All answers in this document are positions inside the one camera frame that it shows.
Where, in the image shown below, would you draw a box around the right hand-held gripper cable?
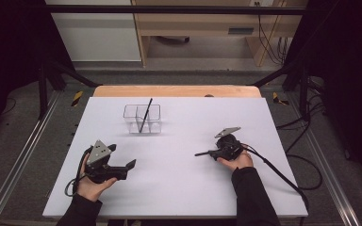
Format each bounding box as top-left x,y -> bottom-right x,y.
239,143 -> 324,226

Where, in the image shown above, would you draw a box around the black floor cables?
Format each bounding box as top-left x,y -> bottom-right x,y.
275,76 -> 327,155

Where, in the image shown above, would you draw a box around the hand-held gripper cable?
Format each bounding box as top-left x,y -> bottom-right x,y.
63,146 -> 94,199
239,143 -> 324,226

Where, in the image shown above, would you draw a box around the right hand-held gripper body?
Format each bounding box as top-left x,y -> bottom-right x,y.
214,126 -> 245,162

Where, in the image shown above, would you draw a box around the black frame crossbar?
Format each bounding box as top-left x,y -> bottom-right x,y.
41,4 -> 308,16

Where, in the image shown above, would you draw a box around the aluminium floor rail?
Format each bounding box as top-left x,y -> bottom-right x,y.
0,89 -> 61,226
286,93 -> 362,226

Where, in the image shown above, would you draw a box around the left hand-held gripper cable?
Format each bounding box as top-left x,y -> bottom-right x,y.
63,146 -> 94,199

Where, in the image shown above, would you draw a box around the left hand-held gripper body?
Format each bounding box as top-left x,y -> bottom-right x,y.
84,139 -> 128,185

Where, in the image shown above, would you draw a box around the white cabinet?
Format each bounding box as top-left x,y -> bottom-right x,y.
44,0 -> 142,62

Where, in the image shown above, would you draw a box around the person's left hand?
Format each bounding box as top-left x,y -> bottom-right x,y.
75,153 -> 118,202

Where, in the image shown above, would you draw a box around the yellow black tape marker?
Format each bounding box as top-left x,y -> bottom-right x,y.
71,90 -> 85,107
271,91 -> 290,106

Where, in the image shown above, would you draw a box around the black desk cables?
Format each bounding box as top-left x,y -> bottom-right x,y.
254,1 -> 289,66

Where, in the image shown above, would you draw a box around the person's right hand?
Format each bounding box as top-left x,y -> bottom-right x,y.
216,152 -> 255,172

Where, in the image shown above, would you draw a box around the clear acrylic organizer box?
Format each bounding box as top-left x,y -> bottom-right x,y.
123,104 -> 162,136

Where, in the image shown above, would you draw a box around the black curtain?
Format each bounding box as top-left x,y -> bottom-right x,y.
0,0 -> 46,145
305,0 -> 362,192

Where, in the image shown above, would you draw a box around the wooden desk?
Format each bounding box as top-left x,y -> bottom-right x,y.
130,0 -> 309,68

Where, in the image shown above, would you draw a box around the dark desk handle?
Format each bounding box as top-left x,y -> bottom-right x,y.
227,26 -> 255,36

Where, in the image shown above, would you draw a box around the black frame post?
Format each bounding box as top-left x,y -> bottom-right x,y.
37,59 -> 101,121
252,57 -> 311,122

